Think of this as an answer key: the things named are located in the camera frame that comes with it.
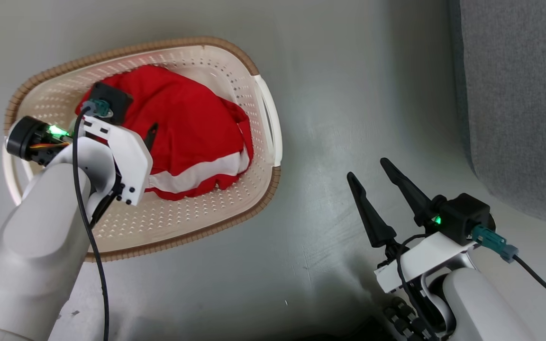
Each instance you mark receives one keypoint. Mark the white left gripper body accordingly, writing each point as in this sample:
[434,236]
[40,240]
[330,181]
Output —
[128,156]

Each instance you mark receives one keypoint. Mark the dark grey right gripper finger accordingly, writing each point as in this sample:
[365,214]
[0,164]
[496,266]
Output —
[410,194]
[375,222]

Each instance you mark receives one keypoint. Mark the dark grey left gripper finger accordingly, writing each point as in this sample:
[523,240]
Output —
[151,137]

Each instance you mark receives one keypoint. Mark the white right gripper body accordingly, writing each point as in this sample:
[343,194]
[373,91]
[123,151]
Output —
[424,260]

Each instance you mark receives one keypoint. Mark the red and white garment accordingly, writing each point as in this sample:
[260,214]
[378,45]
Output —
[183,118]

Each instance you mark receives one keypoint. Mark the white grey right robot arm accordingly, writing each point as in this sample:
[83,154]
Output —
[481,308]

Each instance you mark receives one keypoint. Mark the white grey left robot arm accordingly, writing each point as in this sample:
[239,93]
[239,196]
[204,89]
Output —
[40,227]

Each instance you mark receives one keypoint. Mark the cream perforated plastic laundry basket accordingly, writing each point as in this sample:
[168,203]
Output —
[197,218]

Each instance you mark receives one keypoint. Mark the grey fabric panel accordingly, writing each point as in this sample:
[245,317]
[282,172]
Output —
[519,94]

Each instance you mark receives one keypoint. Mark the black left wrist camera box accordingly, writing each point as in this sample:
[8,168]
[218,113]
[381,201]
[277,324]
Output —
[114,97]

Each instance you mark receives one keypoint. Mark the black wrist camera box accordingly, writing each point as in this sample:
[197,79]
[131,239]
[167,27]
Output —
[114,97]
[462,213]

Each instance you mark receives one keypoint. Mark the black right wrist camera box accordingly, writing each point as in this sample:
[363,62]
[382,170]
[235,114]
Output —
[462,213]

